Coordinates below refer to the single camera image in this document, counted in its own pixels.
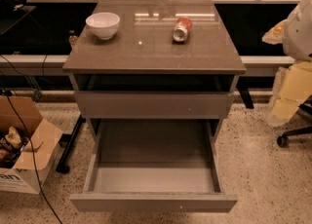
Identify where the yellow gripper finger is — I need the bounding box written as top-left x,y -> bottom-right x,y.
262,19 -> 287,45
266,61 -> 312,127

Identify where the red coke can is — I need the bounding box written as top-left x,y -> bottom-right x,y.
173,17 -> 192,42

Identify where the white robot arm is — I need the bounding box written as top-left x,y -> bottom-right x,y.
262,0 -> 312,127

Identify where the grey drawer cabinet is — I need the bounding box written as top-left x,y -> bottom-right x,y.
63,0 -> 246,138

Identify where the open grey middle drawer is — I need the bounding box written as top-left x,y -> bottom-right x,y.
70,120 -> 237,212

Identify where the closed grey top drawer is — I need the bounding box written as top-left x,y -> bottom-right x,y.
74,91 -> 234,119

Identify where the white ceramic bowl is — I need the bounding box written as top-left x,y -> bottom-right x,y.
86,13 -> 120,40

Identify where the small bottle behind cabinet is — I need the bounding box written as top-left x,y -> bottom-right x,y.
68,30 -> 78,48

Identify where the black table leg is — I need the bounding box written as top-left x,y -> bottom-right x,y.
56,116 -> 86,174

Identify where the open cardboard box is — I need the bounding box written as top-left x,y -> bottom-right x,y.
0,96 -> 62,194

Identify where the snack bag in box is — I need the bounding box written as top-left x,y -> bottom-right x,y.
0,127 -> 28,168

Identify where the black cable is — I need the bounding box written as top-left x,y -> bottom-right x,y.
0,54 -> 64,224

